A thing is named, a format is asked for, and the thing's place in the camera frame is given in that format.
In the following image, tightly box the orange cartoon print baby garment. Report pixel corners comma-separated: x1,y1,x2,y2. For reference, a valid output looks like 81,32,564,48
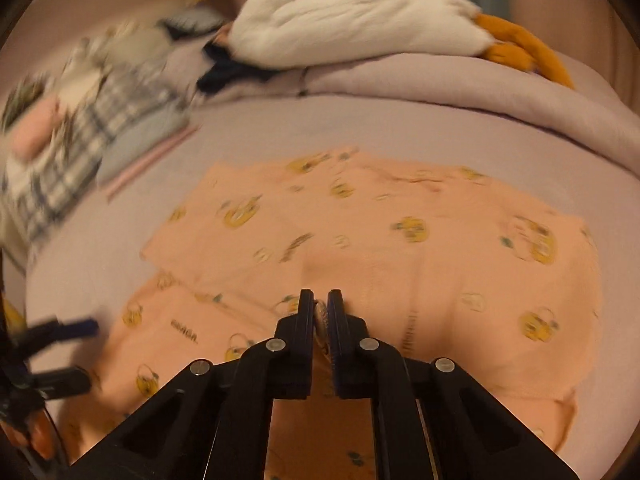
60,150,602,458

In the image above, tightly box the person's left hand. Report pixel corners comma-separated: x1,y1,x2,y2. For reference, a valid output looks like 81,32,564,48
1,410,56,460

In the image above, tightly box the plaid pillow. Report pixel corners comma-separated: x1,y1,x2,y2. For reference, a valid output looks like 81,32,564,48
1,65,184,245

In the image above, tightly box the pink folded garment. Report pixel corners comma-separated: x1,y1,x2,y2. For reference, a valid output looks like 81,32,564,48
96,126,200,200

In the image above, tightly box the grey-blue folded garment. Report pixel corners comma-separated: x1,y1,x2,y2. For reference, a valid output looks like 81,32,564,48
96,107,190,186

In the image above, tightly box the pink rolled cloth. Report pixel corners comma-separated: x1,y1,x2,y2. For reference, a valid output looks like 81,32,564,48
11,94,63,164

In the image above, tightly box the floral patterned cloth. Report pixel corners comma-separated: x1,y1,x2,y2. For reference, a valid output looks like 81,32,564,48
1,73,51,132

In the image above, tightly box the dark navy garment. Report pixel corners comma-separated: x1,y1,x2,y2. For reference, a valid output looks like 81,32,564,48
196,40,279,96

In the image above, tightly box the grey pillow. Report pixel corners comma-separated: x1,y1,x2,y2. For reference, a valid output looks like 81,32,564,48
158,6,226,41

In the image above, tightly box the lilac folded duvet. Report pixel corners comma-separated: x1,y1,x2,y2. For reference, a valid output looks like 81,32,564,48
162,40,639,174

